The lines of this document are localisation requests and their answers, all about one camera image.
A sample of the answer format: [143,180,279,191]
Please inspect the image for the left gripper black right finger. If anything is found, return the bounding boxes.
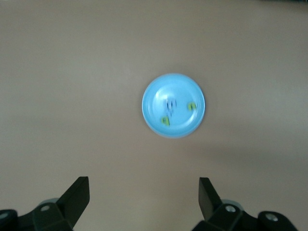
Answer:
[192,177,259,231]

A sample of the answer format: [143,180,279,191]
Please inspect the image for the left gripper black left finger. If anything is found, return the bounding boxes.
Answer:
[18,176,90,231]

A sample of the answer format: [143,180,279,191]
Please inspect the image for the blue lowercase letter m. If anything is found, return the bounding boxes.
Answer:
[164,97,178,111]

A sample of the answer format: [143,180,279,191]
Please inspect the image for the blue plastic plate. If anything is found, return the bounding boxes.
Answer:
[141,72,206,140]

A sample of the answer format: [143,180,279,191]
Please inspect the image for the brown table cover sheet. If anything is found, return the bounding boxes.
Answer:
[0,0,308,231]

